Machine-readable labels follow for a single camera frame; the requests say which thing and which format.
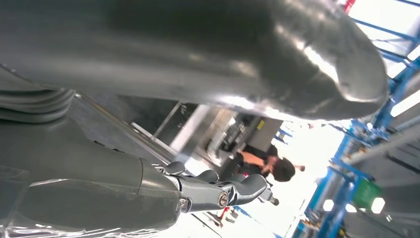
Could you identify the stainless steel workbench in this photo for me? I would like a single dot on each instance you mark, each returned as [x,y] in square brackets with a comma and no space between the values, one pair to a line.
[115,131]

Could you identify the blue metal shelf rack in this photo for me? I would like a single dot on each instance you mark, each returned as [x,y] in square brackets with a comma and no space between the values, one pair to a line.
[344,170]

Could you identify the person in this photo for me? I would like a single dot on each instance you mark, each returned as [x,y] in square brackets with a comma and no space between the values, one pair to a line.
[259,162]

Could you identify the glossy grey robot body shell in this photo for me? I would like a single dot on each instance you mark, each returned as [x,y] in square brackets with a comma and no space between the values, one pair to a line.
[164,49]

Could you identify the green box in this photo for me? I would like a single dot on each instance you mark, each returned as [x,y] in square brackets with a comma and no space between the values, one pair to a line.
[366,193]

